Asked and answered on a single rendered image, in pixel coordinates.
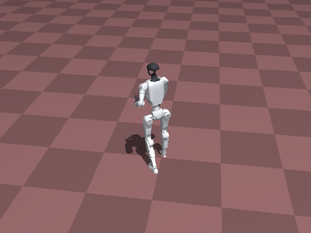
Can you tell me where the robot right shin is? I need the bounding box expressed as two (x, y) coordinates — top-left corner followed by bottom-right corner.
(161, 132), (169, 156)

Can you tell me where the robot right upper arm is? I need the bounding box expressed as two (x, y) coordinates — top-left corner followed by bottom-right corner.
(162, 77), (169, 94)

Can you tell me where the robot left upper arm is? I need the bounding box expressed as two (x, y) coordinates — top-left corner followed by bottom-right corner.
(138, 82), (148, 107)

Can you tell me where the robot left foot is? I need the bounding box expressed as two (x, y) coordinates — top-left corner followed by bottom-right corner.
(148, 163), (158, 174)

